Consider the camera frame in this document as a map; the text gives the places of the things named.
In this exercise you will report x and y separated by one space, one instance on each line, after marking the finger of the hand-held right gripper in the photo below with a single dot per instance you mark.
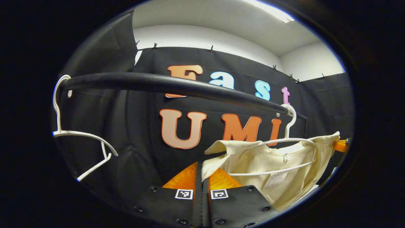
341 146

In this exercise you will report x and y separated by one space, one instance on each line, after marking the row of black cloth clips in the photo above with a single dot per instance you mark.
154 47

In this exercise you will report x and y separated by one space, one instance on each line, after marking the ceiling light strip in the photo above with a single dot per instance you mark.
272 11

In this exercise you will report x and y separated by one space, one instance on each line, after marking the cream collared shirt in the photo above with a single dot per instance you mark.
253 158

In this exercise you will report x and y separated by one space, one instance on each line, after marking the black clothes rack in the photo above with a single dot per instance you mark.
158 83

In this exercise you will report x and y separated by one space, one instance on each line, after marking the white plastic hanger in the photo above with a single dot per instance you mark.
288 129
59 123

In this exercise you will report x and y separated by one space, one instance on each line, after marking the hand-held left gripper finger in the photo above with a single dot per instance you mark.
198 202
205 205

